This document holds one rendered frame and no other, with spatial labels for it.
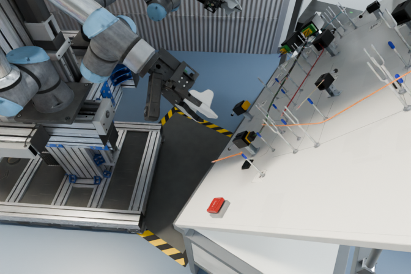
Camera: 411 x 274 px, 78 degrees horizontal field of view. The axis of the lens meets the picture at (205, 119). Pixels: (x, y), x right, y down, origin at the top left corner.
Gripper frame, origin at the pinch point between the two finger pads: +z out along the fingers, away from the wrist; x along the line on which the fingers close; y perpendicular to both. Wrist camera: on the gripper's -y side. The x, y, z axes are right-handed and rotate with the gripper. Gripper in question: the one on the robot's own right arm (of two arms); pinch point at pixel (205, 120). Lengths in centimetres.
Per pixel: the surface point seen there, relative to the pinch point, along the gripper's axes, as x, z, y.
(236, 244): 33, 48, -21
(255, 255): 28, 55, -21
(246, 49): 196, 52, 181
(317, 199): -18.8, 24.7, -5.3
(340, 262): 13, 80, -6
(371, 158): -26.1, 26.0, 5.9
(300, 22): 47, 31, 104
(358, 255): -2, 66, -5
